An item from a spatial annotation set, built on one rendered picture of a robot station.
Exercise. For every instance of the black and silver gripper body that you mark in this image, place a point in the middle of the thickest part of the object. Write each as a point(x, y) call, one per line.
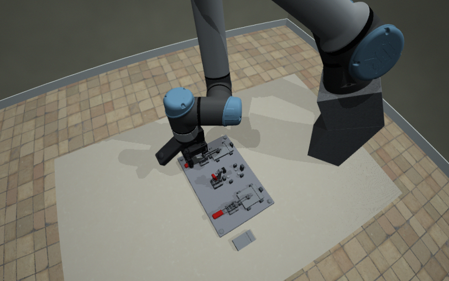
point(195, 146)

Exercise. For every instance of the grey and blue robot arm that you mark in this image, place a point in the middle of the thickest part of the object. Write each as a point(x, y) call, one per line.
point(355, 47)

